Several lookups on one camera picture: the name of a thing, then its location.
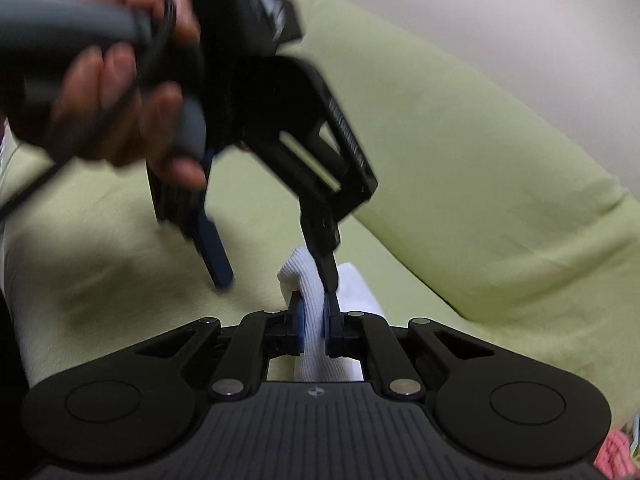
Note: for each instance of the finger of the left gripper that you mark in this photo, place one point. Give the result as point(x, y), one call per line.
point(322, 239)
point(209, 245)

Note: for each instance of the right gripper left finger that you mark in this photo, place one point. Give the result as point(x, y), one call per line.
point(192, 398)

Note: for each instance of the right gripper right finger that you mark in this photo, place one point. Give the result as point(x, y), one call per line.
point(491, 403)

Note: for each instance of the white garment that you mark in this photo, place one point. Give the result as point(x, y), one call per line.
point(299, 274)

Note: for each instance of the pink folded towel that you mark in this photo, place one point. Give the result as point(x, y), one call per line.
point(614, 460)

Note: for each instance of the light green sofa cover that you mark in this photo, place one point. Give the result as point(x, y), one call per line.
point(486, 218)

